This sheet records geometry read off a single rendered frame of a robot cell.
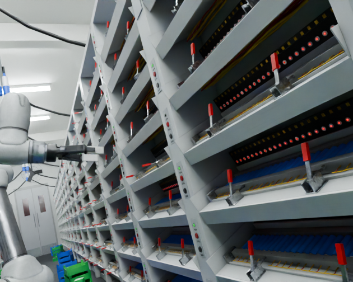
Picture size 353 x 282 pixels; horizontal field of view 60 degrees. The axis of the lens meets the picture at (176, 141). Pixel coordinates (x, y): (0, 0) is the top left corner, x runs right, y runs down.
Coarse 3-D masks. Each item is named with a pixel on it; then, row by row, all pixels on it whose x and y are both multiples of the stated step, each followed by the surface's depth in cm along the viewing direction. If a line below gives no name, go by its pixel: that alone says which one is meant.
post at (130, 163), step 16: (96, 32) 176; (112, 64) 175; (128, 80) 176; (112, 96) 169; (128, 112) 170; (144, 112) 174; (112, 128) 173; (128, 128) 168; (144, 144) 169; (128, 160) 163; (144, 160) 166; (144, 192) 161; (144, 240) 154; (144, 256) 154; (144, 272) 159; (160, 272) 153
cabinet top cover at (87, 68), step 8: (96, 0) 162; (104, 0) 161; (112, 0) 163; (96, 8) 166; (104, 8) 168; (112, 8) 169; (96, 16) 172; (104, 16) 174; (112, 16) 176; (88, 40) 194; (88, 48) 202; (88, 56) 211; (88, 64) 222; (96, 64) 225; (80, 72) 235; (88, 72) 234
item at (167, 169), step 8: (168, 152) 106; (152, 160) 168; (144, 168) 165; (160, 168) 117; (168, 168) 112; (136, 176) 160; (144, 176) 136; (152, 176) 128; (160, 176) 121; (136, 184) 150; (144, 184) 141
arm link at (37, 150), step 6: (30, 144) 114; (36, 144) 115; (42, 144) 116; (30, 150) 113; (36, 150) 114; (42, 150) 115; (30, 156) 113; (36, 156) 114; (42, 156) 115; (30, 162) 115; (36, 162) 116; (42, 162) 117
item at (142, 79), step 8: (144, 56) 113; (144, 72) 118; (136, 80) 128; (144, 80) 121; (136, 88) 129; (144, 88) 142; (152, 88) 141; (128, 96) 139; (136, 96) 133; (144, 96) 158; (120, 104) 170; (128, 104) 143; (136, 104) 164; (112, 112) 166; (120, 112) 156; (120, 120) 161
